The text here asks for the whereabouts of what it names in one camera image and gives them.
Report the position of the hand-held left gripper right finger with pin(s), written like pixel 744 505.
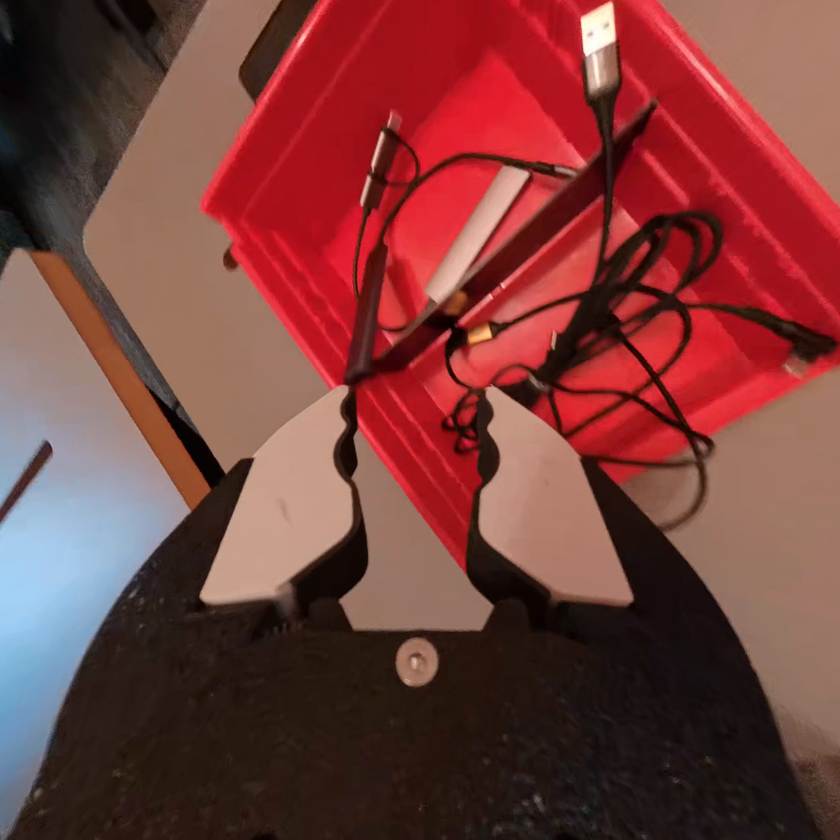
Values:
pixel 544 518

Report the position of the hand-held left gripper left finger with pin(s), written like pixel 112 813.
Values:
pixel 289 512

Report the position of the dark grey USB hub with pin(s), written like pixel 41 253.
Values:
pixel 367 315

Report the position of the red plastic bin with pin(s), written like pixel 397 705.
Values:
pixel 315 131

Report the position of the beige desk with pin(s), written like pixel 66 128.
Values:
pixel 197 262

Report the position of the white board with wooden edge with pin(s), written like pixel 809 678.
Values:
pixel 65 525

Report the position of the dark thin rod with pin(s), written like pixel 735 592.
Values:
pixel 26 479

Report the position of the silver rectangular device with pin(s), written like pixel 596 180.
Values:
pixel 479 229

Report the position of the black flat object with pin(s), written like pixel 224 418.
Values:
pixel 266 52

